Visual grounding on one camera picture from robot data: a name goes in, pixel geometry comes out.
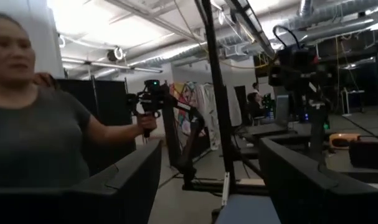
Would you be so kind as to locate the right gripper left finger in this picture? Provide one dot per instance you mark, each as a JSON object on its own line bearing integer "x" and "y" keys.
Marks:
{"x": 98, "y": 202}

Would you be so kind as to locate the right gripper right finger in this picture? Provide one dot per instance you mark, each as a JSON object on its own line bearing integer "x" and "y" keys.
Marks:
{"x": 316, "y": 199}

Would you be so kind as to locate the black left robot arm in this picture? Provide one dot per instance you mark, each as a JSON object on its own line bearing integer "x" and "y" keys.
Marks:
{"x": 300, "y": 71}

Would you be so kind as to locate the orange floor device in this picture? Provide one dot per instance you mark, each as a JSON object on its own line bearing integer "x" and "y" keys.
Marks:
{"x": 344, "y": 140}

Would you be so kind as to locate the black floor case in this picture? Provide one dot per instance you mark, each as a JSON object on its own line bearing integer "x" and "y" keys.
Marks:
{"x": 369, "y": 155}

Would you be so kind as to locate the grey monitor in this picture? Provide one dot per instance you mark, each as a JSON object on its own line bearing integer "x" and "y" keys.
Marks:
{"x": 282, "y": 109}

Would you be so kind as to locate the black partition panel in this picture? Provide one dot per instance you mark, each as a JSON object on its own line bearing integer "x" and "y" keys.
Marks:
{"x": 107, "y": 99}

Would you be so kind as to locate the seated person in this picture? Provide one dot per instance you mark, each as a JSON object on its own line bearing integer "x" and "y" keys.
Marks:
{"x": 254, "y": 105}

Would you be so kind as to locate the person's hand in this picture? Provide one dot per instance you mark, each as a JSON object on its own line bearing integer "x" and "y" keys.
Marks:
{"x": 45, "y": 80}

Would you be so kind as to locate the colourful hanging cloth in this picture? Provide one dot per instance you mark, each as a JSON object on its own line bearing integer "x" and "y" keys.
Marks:
{"x": 185, "y": 99}

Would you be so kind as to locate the white hanging cloth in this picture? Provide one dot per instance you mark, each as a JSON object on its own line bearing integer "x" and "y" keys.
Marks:
{"x": 213, "y": 109}

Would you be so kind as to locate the black metal rig frame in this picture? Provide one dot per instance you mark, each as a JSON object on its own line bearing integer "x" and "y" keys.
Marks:
{"x": 218, "y": 93}

